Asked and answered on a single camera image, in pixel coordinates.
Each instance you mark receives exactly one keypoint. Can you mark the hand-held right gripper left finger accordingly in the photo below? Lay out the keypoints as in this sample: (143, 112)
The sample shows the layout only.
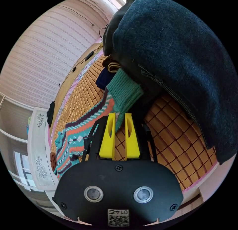
(106, 146)

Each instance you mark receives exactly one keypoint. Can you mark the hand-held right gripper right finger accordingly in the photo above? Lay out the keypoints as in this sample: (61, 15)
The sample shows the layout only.
(133, 148)

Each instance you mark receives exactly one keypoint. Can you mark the patterned knit sweater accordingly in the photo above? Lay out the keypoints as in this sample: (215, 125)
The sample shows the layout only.
(78, 130)

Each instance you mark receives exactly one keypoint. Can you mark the black cloth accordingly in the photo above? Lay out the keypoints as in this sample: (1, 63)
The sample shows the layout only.
(50, 113)

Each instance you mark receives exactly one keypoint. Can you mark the white cupboard with floral print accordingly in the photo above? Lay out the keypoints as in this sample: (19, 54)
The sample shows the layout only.
(40, 140)

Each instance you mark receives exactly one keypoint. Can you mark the window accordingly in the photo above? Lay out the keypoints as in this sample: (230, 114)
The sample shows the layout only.
(24, 166)

